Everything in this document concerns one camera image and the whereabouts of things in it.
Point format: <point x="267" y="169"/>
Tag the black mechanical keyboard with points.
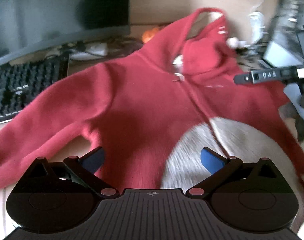
<point x="22" y="83"/>

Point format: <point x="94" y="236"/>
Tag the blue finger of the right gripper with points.
<point x="267" y="75"/>

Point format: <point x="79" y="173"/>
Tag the orange pumpkin lantern figure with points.
<point x="149" y="34"/>

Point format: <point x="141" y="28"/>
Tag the red fleece hooded onesie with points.
<point x="138" y="107"/>

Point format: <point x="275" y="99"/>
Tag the black computer monitor left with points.
<point x="27" y="26"/>

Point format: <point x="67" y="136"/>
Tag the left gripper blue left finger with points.
<point x="82" y="171"/>

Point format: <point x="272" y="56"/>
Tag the white adapter on desk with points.
<point x="235" y="43"/>

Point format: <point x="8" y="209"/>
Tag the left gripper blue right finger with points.
<point x="221" y="171"/>

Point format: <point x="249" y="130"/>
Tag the glass panel computer case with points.
<point x="286" y="36"/>

